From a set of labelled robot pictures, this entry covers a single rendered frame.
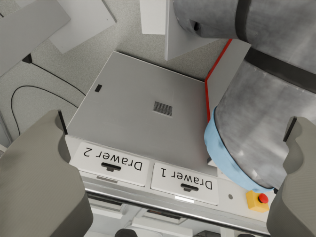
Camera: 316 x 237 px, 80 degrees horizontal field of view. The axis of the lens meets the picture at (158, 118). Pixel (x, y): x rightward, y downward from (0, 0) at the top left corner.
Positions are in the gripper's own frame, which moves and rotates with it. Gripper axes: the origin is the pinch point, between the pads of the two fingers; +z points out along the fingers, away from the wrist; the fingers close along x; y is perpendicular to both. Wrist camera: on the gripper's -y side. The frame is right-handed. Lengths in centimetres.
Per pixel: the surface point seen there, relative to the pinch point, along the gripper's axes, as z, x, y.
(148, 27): 40.9, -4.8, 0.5
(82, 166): 39, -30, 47
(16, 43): 76, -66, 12
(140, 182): 38, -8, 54
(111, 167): 38, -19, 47
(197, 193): 39, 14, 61
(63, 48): 129, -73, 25
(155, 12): 39.9, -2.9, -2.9
